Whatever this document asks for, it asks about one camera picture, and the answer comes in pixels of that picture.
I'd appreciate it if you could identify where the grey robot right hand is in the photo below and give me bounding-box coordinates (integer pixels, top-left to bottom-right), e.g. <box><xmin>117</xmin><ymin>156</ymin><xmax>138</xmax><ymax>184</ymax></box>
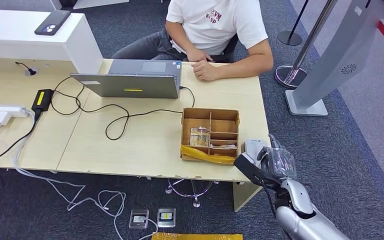
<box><xmin>256</xmin><ymin>134</ymin><xmax>298</xmax><ymax>186</ymax></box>

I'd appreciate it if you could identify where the person's right hand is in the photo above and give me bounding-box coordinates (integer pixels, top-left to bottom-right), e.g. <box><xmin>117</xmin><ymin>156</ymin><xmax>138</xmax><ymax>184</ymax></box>
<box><xmin>185</xmin><ymin>47</ymin><xmax>214</xmax><ymax>63</ymax></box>

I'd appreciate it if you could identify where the person's left hand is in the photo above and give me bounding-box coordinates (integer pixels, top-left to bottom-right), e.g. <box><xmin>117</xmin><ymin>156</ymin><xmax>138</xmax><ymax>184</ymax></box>
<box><xmin>191</xmin><ymin>60</ymin><xmax>221</xmax><ymax>82</ymax></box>

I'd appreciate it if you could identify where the person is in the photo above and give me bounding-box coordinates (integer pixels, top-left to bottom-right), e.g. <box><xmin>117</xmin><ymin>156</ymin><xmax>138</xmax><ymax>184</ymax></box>
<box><xmin>111</xmin><ymin>0</ymin><xmax>275</xmax><ymax>82</ymax></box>

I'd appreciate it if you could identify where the white card reader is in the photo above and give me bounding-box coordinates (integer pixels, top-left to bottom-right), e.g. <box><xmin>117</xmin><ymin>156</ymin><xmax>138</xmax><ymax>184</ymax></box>
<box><xmin>243</xmin><ymin>138</ymin><xmax>272</xmax><ymax>167</ymax></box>

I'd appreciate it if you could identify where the wrapped room key card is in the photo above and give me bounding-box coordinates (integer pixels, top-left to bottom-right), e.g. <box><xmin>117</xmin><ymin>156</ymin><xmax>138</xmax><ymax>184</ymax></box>
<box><xmin>189</xmin><ymin>125</ymin><xmax>211</xmax><ymax>148</ymax></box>

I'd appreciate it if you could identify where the black office chair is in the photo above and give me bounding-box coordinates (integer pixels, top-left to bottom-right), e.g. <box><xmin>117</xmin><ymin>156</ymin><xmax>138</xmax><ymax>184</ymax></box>
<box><xmin>208</xmin><ymin>33</ymin><xmax>240</xmax><ymax>64</ymax></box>

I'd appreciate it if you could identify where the wooden desk leg panel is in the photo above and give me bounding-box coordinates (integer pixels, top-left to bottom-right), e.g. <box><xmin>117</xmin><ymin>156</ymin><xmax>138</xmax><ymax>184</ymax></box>
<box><xmin>232</xmin><ymin>182</ymin><xmax>264</xmax><ymax>213</ymax></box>

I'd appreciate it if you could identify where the cardboard organizer box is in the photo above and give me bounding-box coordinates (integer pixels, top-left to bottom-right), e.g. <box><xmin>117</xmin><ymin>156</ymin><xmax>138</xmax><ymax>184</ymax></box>
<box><xmin>180</xmin><ymin>107</ymin><xmax>241</xmax><ymax>166</ymax></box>

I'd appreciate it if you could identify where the grey laptop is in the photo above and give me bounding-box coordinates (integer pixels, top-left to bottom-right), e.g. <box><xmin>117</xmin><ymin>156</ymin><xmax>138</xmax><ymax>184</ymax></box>
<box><xmin>70</xmin><ymin>59</ymin><xmax>183</xmax><ymax>100</ymax></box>

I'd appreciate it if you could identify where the chrome stool base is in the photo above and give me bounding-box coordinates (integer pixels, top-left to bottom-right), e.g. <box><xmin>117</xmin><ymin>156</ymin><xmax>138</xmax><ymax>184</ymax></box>
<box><xmin>165</xmin><ymin>178</ymin><xmax>220</xmax><ymax>209</ymax></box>

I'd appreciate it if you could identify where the yellow tape sheet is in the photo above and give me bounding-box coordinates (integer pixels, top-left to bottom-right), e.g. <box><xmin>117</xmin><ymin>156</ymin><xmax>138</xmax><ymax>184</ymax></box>
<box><xmin>151</xmin><ymin>232</ymin><xmax>244</xmax><ymax>240</ymax></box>

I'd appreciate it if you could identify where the white furniture base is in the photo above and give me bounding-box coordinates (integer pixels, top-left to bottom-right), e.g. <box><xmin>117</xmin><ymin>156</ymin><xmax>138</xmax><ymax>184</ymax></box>
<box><xmin>48</xmin><ymin>0</ymin><xmax>131</xmax><ymax>10</ymax></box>

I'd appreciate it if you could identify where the grey kiosk stand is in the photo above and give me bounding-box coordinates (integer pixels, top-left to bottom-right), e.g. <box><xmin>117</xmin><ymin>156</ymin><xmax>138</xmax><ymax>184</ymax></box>
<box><xmin>284</xmin><ymin>0</ymin><xmax>384</xmax><ymax>117</ymax></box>

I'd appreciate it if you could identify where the floor socket with yellow label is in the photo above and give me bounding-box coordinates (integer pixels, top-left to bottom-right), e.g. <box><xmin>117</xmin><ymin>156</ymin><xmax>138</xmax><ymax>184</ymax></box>
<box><xmin>157</xmin><ymin>207</ymin><xmax>177</xmax><ymax>229</ymax></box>

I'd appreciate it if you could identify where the black smartphone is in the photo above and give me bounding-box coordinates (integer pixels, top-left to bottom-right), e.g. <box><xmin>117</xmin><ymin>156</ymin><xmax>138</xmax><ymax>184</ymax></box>
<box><xmin>33</xmin><ymin>9</ymin><xmax>72</xmax><ymax>36</ymax></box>

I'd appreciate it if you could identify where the floor socket with plug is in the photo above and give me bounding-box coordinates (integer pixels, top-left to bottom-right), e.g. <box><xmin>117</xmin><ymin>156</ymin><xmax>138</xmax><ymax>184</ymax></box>
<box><xmin>128</xmin><ymin>208</ymin><xmax>150</xmax><ymax>230</ymax></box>

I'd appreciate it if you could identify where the black laptop power adapter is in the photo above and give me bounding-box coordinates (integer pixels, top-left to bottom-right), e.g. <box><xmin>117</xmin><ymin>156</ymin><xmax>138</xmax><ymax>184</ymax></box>
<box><xmin>30</xmin><ymin>88</ymin><xmax>54</xmax><ymax>113</ymax></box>

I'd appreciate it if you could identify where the desk grommet with black plug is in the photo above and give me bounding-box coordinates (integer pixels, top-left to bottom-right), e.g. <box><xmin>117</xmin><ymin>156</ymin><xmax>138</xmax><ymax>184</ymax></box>
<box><xmin>14</xmin><ymin>61</ymin><xmax>40</xmax><ymax>77</ymax></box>

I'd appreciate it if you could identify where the white raised counter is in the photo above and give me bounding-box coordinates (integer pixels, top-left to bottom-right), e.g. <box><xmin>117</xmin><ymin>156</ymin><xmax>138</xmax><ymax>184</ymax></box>
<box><xmin>0</xmin><ymin>8</ymin><xmax>104</xmax><ymax>75</ymax></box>

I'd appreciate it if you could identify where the white power strip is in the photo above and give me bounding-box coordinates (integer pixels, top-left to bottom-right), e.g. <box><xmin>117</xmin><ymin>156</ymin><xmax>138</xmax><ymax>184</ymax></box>
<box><xmin>0</xmin><ymin>104</ymin><xmax>30</xmax><ymax>119</ymax></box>

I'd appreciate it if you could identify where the white charger plug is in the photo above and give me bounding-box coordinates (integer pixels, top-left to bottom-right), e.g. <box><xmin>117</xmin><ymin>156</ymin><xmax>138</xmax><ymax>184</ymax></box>
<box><xmin>0</xmin><ymin>111</ymin><xmax>12</xmax><ymax>127</ymax></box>

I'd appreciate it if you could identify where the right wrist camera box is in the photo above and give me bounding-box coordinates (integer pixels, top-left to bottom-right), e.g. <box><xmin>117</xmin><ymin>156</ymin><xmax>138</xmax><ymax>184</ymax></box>
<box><xmin>233</xmin><ymin>153</ymin><xmax>281</xmax><ymax>192</ymax></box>

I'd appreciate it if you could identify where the black laptop charging cable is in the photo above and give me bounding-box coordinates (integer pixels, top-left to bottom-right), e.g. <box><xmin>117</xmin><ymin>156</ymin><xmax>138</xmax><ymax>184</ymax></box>
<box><xmin>50</xmin><ymin>76</ymin><xmax>196</xmax><ymax>141</ymax></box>

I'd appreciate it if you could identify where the chrome stanchion post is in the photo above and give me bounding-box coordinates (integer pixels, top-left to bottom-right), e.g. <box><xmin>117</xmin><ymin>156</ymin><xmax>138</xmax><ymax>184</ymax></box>
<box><xmin>274</xmin><ymin>0</ymin><xmax>339</xmax><ymax>90</ymax></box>

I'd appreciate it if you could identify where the black stanchion post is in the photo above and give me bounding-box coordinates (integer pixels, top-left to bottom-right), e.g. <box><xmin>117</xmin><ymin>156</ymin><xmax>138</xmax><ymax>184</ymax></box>
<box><xmin>277</xmin><ymin>0</ymin><xmax>310</xmax><ymax>47</ymax></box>

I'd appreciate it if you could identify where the white cable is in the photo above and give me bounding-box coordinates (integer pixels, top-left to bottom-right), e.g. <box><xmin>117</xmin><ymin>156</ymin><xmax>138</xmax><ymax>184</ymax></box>
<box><xmin>10</xmin><ymin>108</ymin><xmax>159</xmax><ymax>240</ymax></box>

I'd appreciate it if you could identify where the black adapter mains cable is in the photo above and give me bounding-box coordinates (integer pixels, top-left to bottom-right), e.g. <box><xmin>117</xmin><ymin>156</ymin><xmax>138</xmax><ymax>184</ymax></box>
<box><xmin>0</xmin><ymin>109</ymin><xmax>42</xmax><ymax>167</ymax></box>

